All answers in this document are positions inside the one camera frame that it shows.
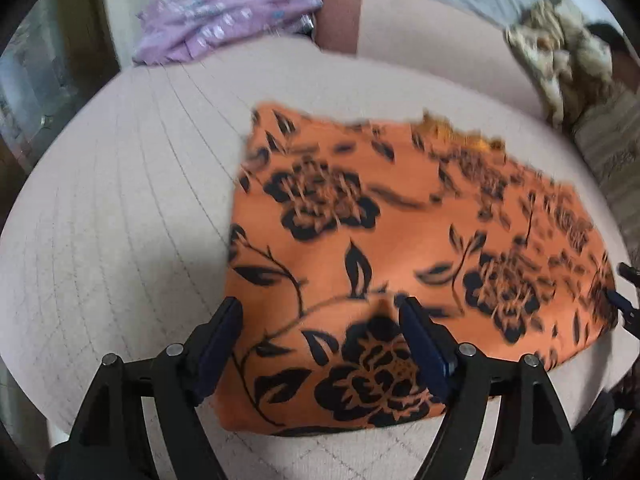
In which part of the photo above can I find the striped beige cloth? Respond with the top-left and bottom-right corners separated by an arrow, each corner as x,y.
573,82 -> 639,237

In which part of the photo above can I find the orange black floral garment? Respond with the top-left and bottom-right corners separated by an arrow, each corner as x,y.
213,104 -> 617,436

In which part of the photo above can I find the dark wooden glass door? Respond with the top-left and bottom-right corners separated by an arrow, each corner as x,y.
1,0 -> 119,217

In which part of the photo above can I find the pink bolster with brown end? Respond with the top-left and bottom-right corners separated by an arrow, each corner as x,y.
314,0 -> 544,119

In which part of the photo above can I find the cream floral crumpled cloth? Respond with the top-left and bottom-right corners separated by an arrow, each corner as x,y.
504,0 -> 614,130

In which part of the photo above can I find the purple floral cloth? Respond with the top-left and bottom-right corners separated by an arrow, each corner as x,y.
132,0 -> 322,65

